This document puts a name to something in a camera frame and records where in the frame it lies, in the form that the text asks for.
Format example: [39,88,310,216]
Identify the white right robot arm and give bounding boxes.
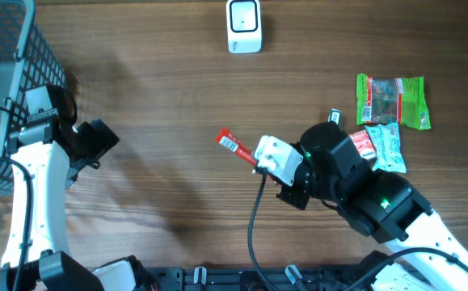
[266,122,468,290]

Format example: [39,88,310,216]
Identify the dark green gum pack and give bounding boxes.
[328,108,342,126]

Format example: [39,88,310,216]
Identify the small orange white box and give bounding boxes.
[349,129,377,160]

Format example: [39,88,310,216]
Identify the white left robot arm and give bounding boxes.
[0,117,159,290]

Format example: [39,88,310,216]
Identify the dark grey mesh basket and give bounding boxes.
[0,0,67,196]

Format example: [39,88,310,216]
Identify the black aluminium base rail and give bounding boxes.
[146,264,364,291]

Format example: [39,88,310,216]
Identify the green snack bag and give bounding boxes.
[356,74,431,130]

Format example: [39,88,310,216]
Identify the teal tissue pack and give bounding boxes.
[365,123,407,174]

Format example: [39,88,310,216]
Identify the white barcode scanner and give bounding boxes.
[226,0,262,54]

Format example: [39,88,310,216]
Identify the red candy bar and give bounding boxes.
[215,128,258,167]

